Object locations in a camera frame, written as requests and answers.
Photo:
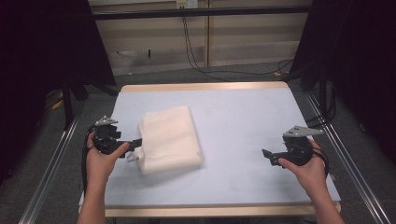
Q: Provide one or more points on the light blue table mat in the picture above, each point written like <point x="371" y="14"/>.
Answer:
<point x="236" y="130"/>

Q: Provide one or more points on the white work board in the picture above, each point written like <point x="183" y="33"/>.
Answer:
<point x="202" y="86"/>

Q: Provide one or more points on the person's right hand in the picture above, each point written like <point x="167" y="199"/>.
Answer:
<point x="306" y="174"/>

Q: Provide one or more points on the white wall socket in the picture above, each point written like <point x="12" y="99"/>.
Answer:
<point x="186" y="3"/>

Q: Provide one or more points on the black curtain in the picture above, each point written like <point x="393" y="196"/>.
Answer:
<point x="358" y="62"/>
<point x="37" y="62"/>

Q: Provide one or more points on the aluminium floor rail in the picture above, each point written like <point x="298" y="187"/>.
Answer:
<point x="49" y="174"/>
<point x="351" y="168"/>

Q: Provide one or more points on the black horizontal bar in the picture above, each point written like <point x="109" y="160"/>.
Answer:
<point x="202" y="12"/>

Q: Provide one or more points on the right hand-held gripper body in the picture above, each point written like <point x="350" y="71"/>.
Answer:
<point x="299" y="149"/>

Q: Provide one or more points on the person's left hand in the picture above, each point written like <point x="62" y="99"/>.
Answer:
<point x="101" y="163"/>

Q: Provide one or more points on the white mesh laundry bag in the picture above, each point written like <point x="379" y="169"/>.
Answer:
<point x="169" y="138"/>

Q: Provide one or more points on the black stand leg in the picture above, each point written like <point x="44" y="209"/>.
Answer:
<point x="67" y="107"/>
<point x="323" y="96"/>

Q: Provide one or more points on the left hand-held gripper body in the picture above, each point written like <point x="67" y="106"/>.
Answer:
<point x="106" y="141"/>

